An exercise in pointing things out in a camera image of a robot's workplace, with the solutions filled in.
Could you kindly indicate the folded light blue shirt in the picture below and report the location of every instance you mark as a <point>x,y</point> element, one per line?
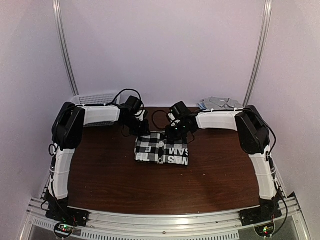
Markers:
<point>201,105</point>

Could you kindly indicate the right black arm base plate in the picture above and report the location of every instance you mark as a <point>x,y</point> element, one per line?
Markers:
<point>260,214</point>

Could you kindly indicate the aluminium front rail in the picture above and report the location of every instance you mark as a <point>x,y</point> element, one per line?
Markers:
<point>221,225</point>

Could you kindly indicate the left aluminium frame post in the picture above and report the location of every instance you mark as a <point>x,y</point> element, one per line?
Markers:
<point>63,45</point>

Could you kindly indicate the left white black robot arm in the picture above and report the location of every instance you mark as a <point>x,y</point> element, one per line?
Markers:
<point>67,133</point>

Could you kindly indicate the right small circuit board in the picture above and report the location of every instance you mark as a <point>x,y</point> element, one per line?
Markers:
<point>264,231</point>

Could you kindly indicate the white plastic mesh basket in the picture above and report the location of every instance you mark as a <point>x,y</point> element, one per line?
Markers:
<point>101,98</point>

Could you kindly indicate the right aluminium frame post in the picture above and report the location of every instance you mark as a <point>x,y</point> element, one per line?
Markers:
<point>264,31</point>

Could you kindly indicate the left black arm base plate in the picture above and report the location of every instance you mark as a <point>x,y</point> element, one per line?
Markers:
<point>68,215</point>

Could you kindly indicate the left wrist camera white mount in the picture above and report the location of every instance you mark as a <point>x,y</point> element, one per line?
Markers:
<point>141,115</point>

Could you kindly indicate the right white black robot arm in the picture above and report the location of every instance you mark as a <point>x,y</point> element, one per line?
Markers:
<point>253,134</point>

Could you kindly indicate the small circuit board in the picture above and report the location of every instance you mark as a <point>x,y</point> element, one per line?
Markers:
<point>62,230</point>
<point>264,231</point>

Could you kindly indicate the folded grey collared shirt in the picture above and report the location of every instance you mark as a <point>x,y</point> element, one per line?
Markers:
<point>219,103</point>

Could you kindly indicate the aluminium frame post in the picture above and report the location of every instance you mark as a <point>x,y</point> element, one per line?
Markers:
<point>264,31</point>
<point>63,45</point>

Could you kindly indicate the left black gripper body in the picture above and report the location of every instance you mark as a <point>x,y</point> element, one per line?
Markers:
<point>136,128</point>

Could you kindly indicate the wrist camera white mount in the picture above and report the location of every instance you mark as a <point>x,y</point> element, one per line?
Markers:
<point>172,119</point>
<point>141,115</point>

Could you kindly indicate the left small circuit board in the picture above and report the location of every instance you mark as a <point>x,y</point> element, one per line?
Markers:
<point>62,230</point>

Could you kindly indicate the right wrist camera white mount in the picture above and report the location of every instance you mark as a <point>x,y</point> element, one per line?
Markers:
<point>172,119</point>

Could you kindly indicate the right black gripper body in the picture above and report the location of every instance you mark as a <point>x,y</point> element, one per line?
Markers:
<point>179,133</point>

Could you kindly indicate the black white plaid shirt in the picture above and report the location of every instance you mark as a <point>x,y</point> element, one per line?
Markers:
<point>155,148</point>

